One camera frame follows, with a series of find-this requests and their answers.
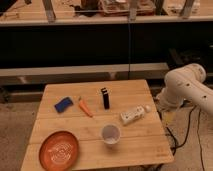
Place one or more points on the blue sponge block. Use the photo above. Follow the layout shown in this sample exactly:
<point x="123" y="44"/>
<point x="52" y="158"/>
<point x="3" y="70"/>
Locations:
<point x="63" y="104"/>

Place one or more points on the white paper cup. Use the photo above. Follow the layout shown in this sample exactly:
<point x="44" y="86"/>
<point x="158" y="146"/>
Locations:
<point x="110" y="134"/>

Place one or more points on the orange toy carrot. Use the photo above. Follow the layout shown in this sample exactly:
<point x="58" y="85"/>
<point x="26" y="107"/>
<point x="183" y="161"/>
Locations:
<point x="84" y="108"/>

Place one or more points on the white plastic bottle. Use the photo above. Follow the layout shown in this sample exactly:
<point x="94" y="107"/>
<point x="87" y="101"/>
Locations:
<point x="134" y="114"/>

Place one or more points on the orange plate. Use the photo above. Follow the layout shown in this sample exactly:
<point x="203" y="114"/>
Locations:
<point x="59" y="151"/>

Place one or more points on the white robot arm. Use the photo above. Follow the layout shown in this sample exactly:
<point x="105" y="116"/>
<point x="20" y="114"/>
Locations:
<point x="186" y="83"/>

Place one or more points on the wooden table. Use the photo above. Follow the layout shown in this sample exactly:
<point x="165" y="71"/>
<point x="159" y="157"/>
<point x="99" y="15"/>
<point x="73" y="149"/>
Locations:
<point x="141" y="143"/>

